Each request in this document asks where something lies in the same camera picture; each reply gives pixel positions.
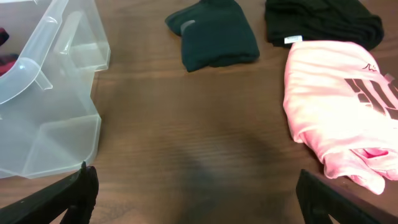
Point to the black folded garment with tag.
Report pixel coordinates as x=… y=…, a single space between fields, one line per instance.
x=340 y=20

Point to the clear plastic storage bin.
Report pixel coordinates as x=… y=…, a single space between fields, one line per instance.
x=49 y=123

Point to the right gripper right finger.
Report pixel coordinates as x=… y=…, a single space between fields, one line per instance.
x=321 y=201

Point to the small black folded garment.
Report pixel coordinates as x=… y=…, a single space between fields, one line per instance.
x=214 y=33

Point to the pink printed t-shirt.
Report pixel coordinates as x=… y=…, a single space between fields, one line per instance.
x=339 y=104

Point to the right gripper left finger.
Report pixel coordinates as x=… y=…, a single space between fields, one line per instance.
x=75 y=196

